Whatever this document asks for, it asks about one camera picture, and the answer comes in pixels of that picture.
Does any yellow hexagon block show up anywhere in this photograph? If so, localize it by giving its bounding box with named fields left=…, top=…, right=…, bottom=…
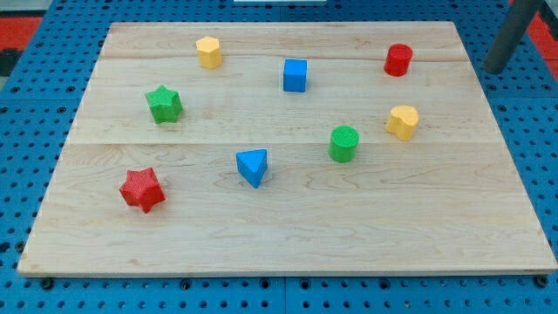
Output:
left=195, top=37, right=222, bottom=69

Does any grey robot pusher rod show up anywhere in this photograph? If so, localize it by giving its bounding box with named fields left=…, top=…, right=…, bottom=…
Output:
left=482, top=0, right=543, bottom=74

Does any wooden board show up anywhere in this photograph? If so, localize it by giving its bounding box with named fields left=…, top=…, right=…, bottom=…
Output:
left=17, top=22, right=557, bottom=278

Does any red cylinder block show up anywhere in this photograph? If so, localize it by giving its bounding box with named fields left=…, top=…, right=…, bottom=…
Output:
left=384, top=44, right=413, bottom=77

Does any yellow heart block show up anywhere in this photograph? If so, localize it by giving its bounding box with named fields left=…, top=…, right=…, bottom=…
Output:
left=384, top=106, right=419, bottom=141

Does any green cylinder block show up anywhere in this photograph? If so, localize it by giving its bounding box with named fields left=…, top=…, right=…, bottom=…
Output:
left=328, top=126, right=359, bottom=163

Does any blue cube block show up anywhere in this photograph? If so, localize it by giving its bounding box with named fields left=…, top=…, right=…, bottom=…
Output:
left=282, top=58, right=308, bottom=92

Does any red star block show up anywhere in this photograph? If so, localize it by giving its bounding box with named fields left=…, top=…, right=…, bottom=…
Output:
left=119, top=167, right=166, bottom=214

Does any blue triangle block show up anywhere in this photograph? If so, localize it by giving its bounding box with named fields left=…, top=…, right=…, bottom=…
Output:
left=235, top=149, right=268, bottom=188

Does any green star block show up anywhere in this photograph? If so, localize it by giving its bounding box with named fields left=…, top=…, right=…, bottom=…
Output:
left=146, top=85, right=183, bottom=124

